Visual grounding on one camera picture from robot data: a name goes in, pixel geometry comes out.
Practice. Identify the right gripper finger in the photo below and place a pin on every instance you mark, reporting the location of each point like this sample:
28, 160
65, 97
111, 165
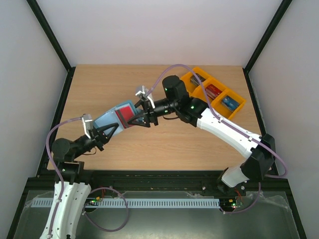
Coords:
139, 105
139, 120

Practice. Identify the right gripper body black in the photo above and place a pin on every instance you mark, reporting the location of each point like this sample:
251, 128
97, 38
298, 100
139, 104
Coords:
150, 112

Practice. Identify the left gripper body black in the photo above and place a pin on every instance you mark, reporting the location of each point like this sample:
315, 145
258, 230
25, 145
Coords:
96, 138

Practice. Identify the blue leather card holder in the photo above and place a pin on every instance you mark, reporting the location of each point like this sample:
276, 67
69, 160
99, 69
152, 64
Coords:
111, 117

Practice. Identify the red credit card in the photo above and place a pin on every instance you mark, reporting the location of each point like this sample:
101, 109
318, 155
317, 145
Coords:
125, 113

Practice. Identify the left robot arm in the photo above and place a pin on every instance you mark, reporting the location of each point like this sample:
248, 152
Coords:
71, 189

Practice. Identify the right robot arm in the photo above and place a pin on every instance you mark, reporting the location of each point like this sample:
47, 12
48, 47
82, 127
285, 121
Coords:
256, 149

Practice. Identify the black card stack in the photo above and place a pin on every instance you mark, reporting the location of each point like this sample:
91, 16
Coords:
199, 79

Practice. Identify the red card stack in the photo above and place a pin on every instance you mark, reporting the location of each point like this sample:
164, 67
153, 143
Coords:
212, 91

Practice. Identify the blue card stack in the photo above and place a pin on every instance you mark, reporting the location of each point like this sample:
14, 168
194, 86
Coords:
230, 103

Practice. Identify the yellow three-compartment bin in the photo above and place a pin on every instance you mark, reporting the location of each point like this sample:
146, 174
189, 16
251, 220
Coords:
200, 93

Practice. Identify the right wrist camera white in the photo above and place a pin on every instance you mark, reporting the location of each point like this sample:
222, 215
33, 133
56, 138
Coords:
143, 93

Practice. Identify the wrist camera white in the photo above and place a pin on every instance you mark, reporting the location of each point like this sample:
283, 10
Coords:
87, 123
143, 93

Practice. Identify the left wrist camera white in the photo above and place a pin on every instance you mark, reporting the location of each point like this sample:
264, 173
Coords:
87, 123

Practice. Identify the light blue cable duct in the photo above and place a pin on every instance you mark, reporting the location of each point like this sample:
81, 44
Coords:
157, 203

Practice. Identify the black aluminium frame rail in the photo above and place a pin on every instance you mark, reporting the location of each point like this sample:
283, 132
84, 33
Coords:
203, 182

